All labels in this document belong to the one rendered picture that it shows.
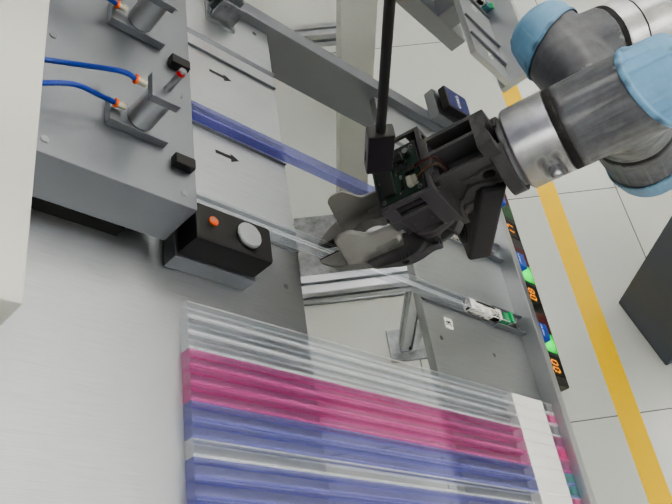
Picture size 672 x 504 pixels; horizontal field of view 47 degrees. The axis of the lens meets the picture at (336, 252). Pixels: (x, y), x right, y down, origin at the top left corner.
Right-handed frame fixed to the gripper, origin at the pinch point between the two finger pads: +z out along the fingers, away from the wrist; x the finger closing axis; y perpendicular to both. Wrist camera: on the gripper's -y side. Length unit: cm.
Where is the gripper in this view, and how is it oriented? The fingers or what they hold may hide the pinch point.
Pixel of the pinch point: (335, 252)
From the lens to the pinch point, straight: 77.8
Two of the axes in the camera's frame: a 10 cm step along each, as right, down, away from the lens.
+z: -8.3, 3.9, 3.9
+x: 1.4, 8.3, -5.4
